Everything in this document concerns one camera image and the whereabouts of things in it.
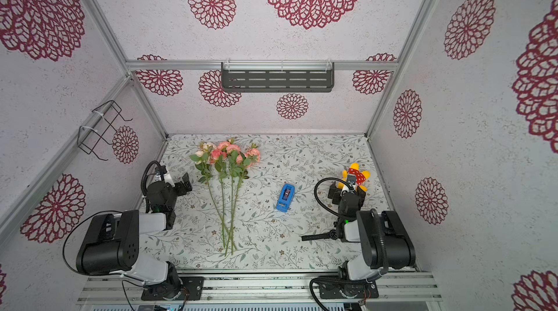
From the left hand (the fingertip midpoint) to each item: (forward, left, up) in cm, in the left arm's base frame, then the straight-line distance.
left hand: (178, 176), depth 93 cm
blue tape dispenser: (-7, -46, -6) cm, 47 cm away
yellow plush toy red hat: (+3, -80, -5) cm, 81 cm away
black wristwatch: (-22, -64, -8) cm, 68 cm away
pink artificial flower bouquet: (+12, -20, -7) cm, 24 cm away
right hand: (-3, -72, 0) cm, 72 cm away
